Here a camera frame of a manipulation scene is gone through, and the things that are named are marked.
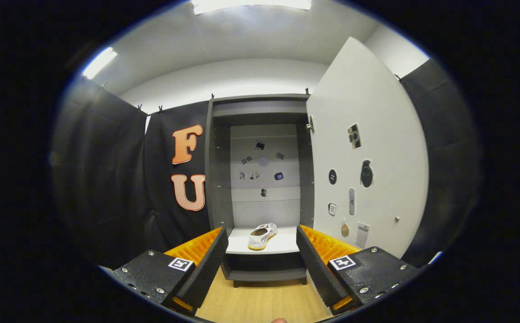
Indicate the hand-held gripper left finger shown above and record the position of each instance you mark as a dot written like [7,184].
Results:
[208,269]

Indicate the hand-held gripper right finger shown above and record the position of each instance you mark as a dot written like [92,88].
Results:
[316,264]

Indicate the white canvas shoe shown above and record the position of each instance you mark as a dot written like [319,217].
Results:
[262,235]

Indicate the beige shoe cabinet door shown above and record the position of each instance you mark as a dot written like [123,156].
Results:
[376,112]

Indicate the metal door hinge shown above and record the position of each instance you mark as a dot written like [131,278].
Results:
[310,124]

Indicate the black backdrop cloth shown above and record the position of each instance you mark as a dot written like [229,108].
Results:
[107,179]

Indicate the row of black cloth clips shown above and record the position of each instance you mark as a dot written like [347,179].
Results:
[160,109]

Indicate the small ceiling light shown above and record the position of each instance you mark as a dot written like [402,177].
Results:
[99,63]

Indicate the long ceiling light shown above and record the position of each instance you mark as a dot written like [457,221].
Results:
[251,5]

